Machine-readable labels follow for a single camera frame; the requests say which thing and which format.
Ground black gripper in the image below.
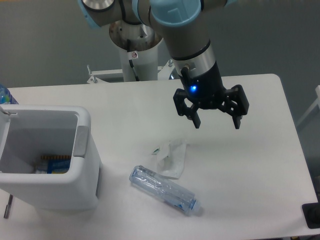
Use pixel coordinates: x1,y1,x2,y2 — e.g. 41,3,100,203
173,63,250,130

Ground white plastic wrapper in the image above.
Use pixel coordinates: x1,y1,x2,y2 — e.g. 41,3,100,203
152,138,187,180

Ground clear plastic water bottle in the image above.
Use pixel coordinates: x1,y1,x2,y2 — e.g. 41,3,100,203
129,165,201,215

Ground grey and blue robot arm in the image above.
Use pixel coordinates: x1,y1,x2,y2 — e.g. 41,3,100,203
78,0,250,129

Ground white trash can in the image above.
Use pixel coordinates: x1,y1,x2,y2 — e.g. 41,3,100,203
0,104,102,210

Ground black object at right edge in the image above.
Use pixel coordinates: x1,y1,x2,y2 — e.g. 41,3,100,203
302,202,320,229

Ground blue yellow package in bin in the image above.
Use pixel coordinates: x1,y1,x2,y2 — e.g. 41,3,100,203
33,155,72,174

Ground blue bottle at left edge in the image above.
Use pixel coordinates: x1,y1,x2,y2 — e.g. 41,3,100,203
0,84,18,105

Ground grey metal tool under bin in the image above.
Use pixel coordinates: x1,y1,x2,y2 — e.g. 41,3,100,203
3,194,14,219

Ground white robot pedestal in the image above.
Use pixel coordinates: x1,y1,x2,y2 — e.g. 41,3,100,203
109,20,163,81

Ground white frame at right edge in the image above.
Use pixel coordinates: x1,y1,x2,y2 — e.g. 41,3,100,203
296,85,320,132

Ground black cable on pedestal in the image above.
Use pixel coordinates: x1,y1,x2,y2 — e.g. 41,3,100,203
126,38,140,82

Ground white pedestal base bracket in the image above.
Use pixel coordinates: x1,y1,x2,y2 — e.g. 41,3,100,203
87,59,179,84

